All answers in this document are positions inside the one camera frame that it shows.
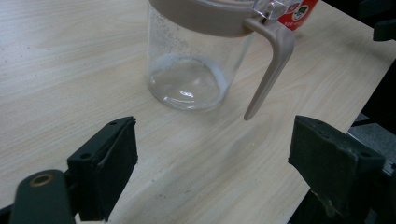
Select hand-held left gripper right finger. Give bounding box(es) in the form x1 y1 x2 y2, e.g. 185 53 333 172
288 115 387 218

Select white plastic pouch red label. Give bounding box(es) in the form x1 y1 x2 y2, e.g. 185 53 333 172
277 0 319 32

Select black metal stand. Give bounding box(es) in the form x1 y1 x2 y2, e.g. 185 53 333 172
358 0 396 42

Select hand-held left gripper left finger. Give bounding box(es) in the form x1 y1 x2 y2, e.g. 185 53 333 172
66 116 139 222

